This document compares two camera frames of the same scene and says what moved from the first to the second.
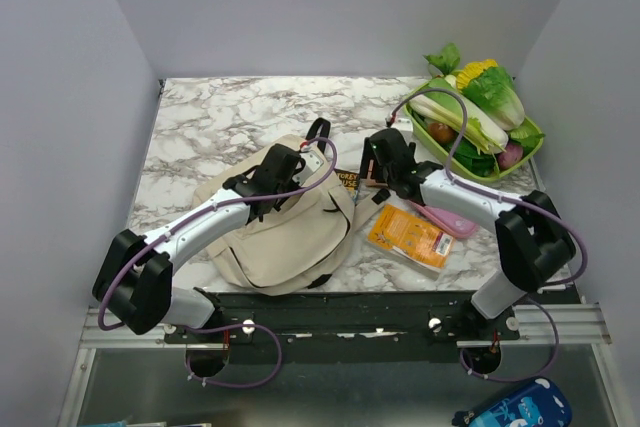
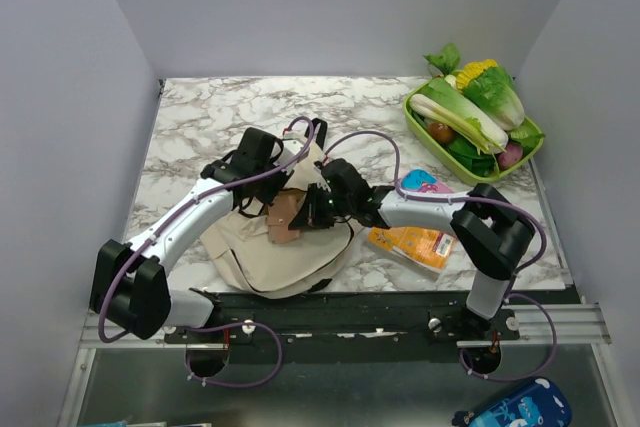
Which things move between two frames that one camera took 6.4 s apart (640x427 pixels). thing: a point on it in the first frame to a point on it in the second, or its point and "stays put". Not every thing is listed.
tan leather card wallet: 370,182 to 281,213
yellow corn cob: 470,70 stays put
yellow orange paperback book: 398,231 stays put
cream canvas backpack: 302,243 stays put
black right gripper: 369,153 to 309,217
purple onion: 512,155 stays put
